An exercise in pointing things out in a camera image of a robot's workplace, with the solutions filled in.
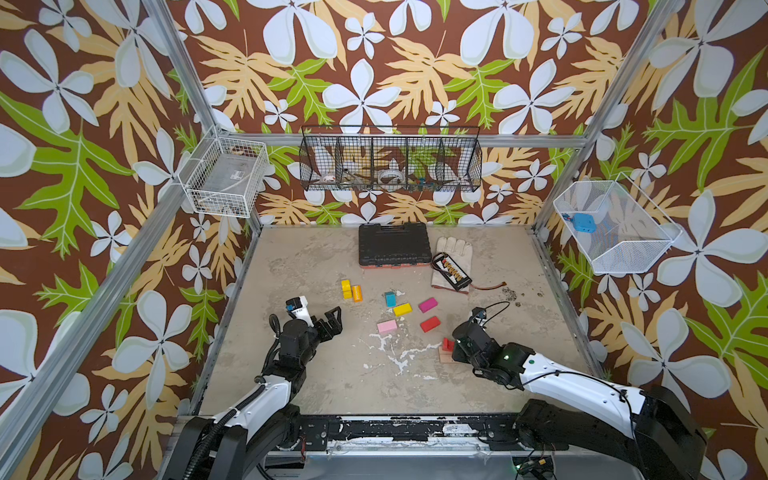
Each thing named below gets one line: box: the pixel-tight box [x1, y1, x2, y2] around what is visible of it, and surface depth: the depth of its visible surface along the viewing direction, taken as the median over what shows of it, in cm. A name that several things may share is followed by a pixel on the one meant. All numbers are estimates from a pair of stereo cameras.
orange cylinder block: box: [352, 285, 363, 303], surface depth 102 cm
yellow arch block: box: [341, 279, 353, 299], surface depth 103 cm
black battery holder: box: [433, 252, 473, 292], surface depth 106 cm
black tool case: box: [359, 222, 432, 269], surface depth 109 cm
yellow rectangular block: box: [393, 303, 413, 317], surface depth 98 cm
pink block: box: [377, 320, 398, 333], surface depth 95 cm
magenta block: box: [418, 297, 438, 313], surface depth 100 cm
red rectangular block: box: [420, 316, 441, 333], surface depth 96 cm
